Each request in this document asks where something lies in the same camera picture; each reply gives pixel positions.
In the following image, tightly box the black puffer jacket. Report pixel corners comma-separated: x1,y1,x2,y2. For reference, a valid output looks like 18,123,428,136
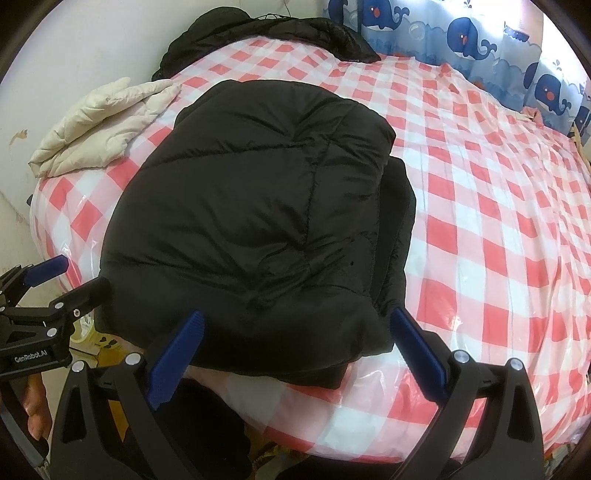
99,79,419,388

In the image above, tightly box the yellow patterned object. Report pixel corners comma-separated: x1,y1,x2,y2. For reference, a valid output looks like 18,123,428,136
75,318,145,366

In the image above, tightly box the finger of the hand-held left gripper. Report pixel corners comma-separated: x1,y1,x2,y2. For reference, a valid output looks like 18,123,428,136
0,276,112,335
0,255,70,309

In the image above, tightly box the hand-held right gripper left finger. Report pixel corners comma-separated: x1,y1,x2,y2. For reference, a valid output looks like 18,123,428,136
48,309,206,480

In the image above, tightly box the red white checked bed sheet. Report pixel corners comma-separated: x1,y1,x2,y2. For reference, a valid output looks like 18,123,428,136
30,34,591,462

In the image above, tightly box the blue whale print curtain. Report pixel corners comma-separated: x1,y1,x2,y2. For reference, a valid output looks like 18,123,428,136
323,0,591,139

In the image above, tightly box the person's left hand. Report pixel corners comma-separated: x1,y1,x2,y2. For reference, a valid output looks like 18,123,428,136
24,373,52,440

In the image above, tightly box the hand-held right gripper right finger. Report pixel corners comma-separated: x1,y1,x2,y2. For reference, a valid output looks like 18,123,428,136
389,307,546,480

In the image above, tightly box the black hooded coat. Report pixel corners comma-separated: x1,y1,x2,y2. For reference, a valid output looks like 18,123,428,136
152,7,382,81

